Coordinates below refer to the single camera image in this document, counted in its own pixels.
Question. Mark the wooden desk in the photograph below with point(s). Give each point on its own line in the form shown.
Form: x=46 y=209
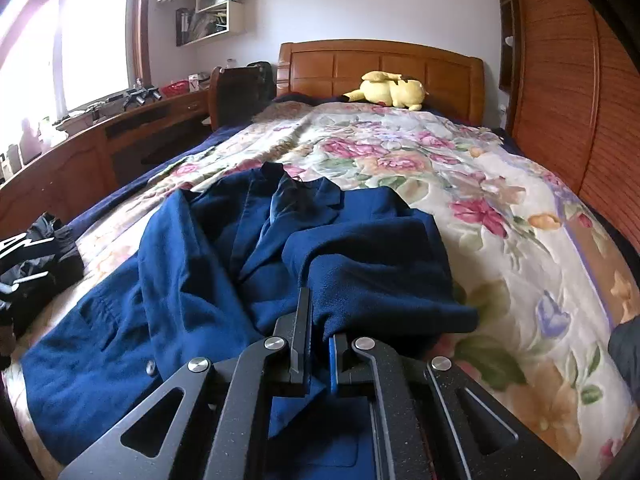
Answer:
x=96 y=162

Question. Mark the floral bed quilt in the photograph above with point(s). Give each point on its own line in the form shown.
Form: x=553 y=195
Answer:
x=549 y=283

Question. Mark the red basket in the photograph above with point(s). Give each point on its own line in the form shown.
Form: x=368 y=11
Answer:
x=177 y=88

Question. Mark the yellow plush toy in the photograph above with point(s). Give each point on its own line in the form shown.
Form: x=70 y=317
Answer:
x=389 y=89

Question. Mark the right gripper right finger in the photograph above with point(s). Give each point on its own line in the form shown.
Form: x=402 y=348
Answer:
x=433 y=421

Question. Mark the window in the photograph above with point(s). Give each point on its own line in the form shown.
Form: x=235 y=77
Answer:
x=60 y=55

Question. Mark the wooden chair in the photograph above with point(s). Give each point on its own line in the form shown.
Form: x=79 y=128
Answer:
x=236 y=94

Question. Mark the white wall shelf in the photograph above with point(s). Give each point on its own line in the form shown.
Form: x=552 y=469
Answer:
x=201 y=20

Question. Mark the navy blue suit jacket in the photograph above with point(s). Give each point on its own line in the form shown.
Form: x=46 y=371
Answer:
x=213 y=273

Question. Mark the dark grey garment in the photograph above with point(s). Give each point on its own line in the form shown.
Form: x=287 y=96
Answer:
x=624 y=349

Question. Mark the wooden louvred wardrobe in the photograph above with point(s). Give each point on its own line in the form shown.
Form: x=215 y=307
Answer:
x=575 y=105

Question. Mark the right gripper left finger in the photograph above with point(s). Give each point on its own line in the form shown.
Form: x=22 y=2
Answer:
x=209 y=420

